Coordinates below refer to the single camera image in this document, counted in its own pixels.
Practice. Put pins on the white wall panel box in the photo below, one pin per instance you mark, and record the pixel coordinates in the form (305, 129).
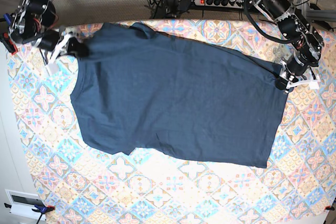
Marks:
(22, 204)

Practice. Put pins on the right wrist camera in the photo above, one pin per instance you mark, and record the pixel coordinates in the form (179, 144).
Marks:
(52, 68)

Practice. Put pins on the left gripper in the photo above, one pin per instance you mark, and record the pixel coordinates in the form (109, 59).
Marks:
(292, 68)

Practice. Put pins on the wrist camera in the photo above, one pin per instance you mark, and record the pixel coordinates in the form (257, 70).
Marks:
(314, 84)
(52, 68)

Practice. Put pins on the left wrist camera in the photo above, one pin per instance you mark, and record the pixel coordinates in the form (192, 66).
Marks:
(314, 84)

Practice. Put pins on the patterned tablecloth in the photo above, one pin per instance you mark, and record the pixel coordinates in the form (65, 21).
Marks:
(88, 186)

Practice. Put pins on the dark blue t-shirt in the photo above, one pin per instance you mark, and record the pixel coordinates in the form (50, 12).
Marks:
(139, 88)

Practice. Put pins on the orange clamp bottom right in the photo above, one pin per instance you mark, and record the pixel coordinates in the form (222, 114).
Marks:
(329, 208)

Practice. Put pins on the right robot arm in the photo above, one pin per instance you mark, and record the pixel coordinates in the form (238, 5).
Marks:
(33, 22)

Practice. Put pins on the red black clamp left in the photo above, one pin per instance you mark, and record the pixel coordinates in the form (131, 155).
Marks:
(7, 42)

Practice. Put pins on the white power strip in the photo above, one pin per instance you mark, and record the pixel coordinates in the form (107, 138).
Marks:
(237, 4)

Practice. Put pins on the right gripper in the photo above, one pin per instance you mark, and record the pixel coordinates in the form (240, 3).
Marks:
(49, 39)

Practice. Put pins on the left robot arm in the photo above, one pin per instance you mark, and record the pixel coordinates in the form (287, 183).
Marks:
(298, 32)

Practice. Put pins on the blue orange clamp bottom left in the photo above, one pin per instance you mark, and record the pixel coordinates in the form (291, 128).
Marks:
(42, 209)

